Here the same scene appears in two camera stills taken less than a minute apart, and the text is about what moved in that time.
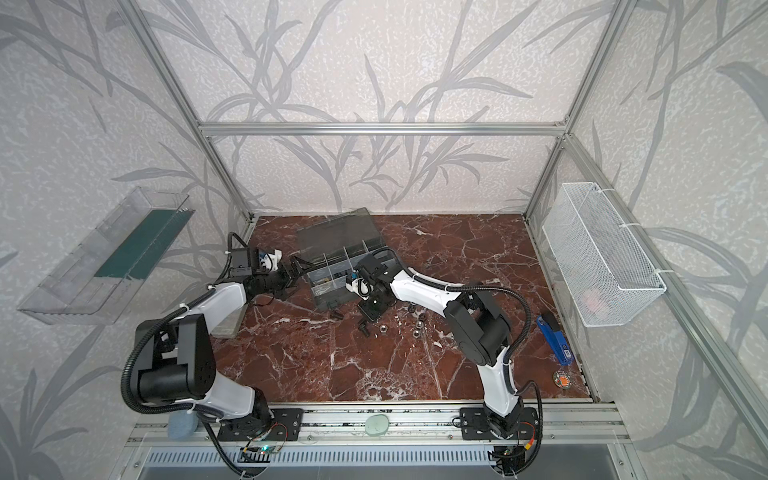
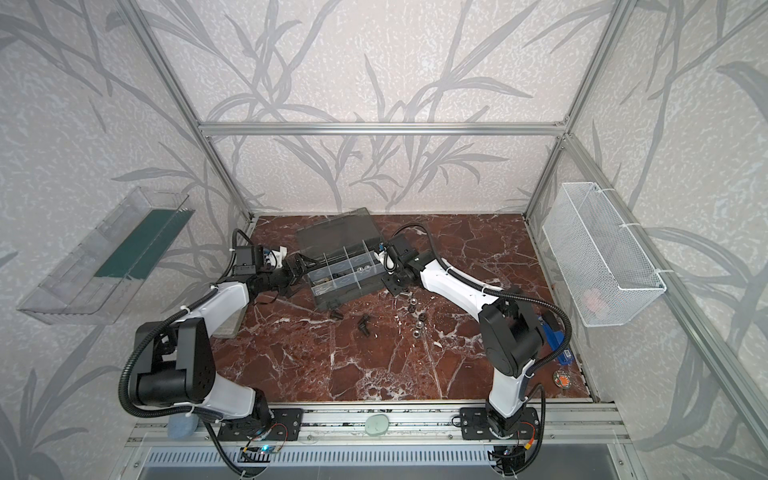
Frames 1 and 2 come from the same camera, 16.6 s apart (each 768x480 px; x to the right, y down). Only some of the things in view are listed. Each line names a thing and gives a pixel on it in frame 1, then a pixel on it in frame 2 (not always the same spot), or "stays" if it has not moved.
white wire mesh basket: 604,273 stays
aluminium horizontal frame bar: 477,129 stays
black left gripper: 287,274 stays
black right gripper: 372,309 → 395,264
